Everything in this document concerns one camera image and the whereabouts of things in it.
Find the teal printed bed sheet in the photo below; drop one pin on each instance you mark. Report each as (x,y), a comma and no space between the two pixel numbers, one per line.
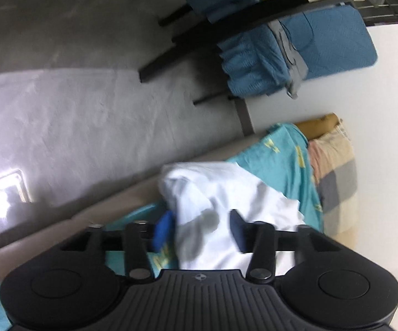
(283,165)

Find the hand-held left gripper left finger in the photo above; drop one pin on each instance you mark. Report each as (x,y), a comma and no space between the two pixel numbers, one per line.
(162,230)

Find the mustard brown cloth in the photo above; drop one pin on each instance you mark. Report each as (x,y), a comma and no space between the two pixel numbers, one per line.
(319,126)

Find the plaid beige grey cloth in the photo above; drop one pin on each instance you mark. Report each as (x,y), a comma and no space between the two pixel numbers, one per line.
(336,176)

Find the white garment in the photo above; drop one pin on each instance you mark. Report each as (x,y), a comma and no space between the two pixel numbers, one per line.
(219,193)

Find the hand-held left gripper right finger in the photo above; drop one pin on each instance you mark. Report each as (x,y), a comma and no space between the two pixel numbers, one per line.
(237,231)

